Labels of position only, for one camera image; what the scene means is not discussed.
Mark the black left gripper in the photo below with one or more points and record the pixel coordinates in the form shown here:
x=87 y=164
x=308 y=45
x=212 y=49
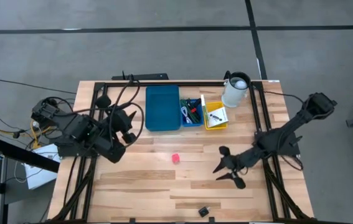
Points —
x=114 y=124

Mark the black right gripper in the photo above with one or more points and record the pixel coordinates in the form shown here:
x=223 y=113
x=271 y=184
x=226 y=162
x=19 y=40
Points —
x=238 y=165

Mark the black power adapter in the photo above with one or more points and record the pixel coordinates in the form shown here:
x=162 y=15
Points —
x=203 y=211

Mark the pink cube charger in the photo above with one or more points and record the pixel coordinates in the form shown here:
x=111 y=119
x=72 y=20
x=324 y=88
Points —
x=176 y=158

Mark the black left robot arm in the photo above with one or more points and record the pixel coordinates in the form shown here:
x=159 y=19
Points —
x=70 y=124

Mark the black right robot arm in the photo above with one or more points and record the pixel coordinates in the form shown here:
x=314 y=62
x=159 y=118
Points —
x=288 y=130

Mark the large teal plastic bin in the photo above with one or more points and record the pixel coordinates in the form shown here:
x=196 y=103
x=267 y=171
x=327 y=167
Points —
x=162 y=109

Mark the small blue slotted basket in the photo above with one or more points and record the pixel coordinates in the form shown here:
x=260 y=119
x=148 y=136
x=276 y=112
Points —
x=201 y=123

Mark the black bar device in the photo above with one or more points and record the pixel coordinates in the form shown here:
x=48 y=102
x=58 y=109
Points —
x=148 y=76

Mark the small yellow slotted basket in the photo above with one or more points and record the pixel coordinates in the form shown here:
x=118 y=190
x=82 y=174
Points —
x=216 y=104

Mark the white cylindrical container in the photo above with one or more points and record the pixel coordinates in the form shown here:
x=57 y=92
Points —
x=232 y=96

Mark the black clamp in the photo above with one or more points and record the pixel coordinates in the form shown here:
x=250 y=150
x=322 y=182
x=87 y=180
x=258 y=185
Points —
x=226 y=74

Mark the white floor box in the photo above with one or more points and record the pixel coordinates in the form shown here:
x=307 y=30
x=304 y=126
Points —
x=40 y=175

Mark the black beam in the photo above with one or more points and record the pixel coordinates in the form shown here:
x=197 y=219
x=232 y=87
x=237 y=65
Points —
x=23 y=155

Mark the black aluminium table frame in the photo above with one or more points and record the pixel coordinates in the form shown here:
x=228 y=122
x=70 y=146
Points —
x=123 y=84

